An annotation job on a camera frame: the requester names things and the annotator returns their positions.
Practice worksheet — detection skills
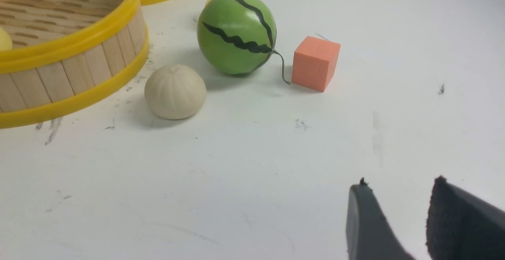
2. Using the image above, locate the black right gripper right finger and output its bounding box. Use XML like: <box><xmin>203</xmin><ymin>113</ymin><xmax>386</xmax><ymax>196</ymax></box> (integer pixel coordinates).
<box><xmin>426</xmin><ymin>176</ymin><xmax>505</xmax><ymax>260</ymax></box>

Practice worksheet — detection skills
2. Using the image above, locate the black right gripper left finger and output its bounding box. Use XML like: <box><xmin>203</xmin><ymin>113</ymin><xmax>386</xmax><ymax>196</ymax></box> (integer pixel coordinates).
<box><xmin>346</xmin><ymin>178</ymin><xmax>414</xmax><ymax>260</ymax></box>

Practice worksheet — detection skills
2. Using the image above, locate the white bun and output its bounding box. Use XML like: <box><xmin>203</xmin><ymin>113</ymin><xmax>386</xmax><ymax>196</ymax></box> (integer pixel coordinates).
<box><xmin>144</xmin><ymin>65</ymin><xmax>207</xmax><ymax>120</ymax></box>

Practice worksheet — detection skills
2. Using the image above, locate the yellow bun front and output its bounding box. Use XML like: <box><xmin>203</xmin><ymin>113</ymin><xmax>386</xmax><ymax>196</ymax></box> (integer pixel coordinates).
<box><xmin>0</xmin><ymin>27</ymin><xmax>13</xmax><ymax>52</ymax></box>

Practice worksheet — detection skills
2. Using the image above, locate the yellow-rimmed bamboo steamer tray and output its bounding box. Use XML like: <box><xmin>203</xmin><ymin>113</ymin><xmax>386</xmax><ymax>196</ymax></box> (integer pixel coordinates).
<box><xmin>1</xmin><ymin>0</ymin><xmax>150</xmax><ymax>129</ymax></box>

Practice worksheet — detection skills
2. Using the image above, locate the orange foam cube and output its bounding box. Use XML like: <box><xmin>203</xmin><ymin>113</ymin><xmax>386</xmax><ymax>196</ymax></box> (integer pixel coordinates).
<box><xmin>292</xmin><ymin>36</ymin><xmax>341</xmax><ymax>92</ymax></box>

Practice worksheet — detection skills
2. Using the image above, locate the green toy watermelon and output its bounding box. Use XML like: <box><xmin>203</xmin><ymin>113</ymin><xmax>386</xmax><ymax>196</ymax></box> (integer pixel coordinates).
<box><xmin>197</xmin><ymin>0</ymin><xmax>279</xmax><ymax>75</ymax></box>

